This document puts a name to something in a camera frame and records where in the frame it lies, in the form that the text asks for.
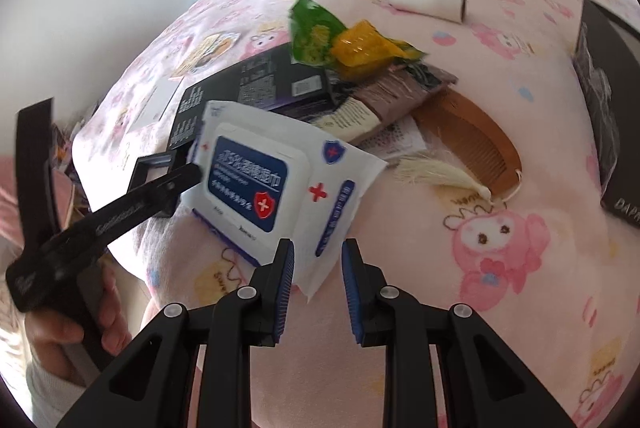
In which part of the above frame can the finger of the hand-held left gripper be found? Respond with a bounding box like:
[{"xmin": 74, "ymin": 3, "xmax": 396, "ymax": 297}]
[{"xmin": 131, "ymin": 162, "xmax": 202, "ymax": 220}]

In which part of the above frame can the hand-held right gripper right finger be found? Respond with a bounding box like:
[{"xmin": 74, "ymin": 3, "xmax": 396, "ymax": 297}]
[{"xmin": 341, "ymin": 238, "xmax": 581, "ymax": 428}]

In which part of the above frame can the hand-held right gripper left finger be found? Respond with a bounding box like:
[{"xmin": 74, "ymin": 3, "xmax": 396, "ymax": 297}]
[{"xmin": 56, "ymin": 238, "xmax": 296, "ymax": 428}]

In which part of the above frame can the white wet wipes pack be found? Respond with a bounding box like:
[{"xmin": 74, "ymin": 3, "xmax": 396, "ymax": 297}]
[{"xmin": 180, "ymin": 101, "xmax": 388, "ymax": 301}]

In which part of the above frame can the brown and white cream tube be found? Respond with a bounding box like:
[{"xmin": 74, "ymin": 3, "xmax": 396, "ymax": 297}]
[{"xmin": 312, "ymin": 63, "xmax": 458, "ymax": 144}]

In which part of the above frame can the black bag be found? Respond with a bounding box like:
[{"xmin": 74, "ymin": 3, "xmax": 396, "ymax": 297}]
[{"xmin": 572, "ymin": 0, "xmax": 640, "ymax": 229}]

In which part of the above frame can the person's left forearm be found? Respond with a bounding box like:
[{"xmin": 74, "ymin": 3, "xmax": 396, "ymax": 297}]
[{"xmin": 15, "ymin": 353, "xmax": 108, "ymax": 428}]

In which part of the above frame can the person's left hand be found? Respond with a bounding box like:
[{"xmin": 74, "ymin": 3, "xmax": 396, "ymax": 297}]
[{"xmin": 22, "ymin": 263, "xmax": 133, "ymax": 369}]

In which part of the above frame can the small black square box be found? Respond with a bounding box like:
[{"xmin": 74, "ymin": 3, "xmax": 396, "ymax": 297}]
[{"xmin": 127, "ymin": 151, "xmax": 193, "ymax": 194}]

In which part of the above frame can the white card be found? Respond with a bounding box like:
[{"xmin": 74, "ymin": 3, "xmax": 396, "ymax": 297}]
[{"xmin": 127, "ymin": 81, "xmax": 183, "ymax": 129}]

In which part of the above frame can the beige snack wrapper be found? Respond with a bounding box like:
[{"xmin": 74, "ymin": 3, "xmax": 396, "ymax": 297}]
[{"xmin": 172, "ymin": 32, "xmax": 238, "ymax": 79}]

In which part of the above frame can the dark purple-edged carton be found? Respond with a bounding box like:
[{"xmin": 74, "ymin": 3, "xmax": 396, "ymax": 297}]
[{"xmin": 170, "ymin": 43, "xmax": 341, "ymax": 149}]

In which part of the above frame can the white paper receipt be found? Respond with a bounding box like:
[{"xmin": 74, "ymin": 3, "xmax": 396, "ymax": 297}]
[{"xmin": 360, "ymin": 115, "xmax": 431, "ymax": 164}]

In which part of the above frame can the wooden comb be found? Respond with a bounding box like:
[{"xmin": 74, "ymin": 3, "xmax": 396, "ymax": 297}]
[{"xmin": 415, "ymin": 88, "xmax": 523, "ymax": 199}]

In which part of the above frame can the pink printed blanket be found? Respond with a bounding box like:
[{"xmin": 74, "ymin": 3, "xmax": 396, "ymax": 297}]
[{"xmin": 70, "ymin": 0, "xmax": 640, "ymax": 428}]

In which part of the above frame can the yellow snack packet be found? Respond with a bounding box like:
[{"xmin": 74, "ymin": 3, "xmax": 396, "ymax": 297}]
[{"xmin": 330, "ymin": 21, "xmax": 428, "ymax": 76}]

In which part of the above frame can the white lint roll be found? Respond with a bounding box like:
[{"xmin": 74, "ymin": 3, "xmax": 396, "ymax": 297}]
[{"xmin": 390, "ymin": 0, "xmax": 467, "ymax": 23}]

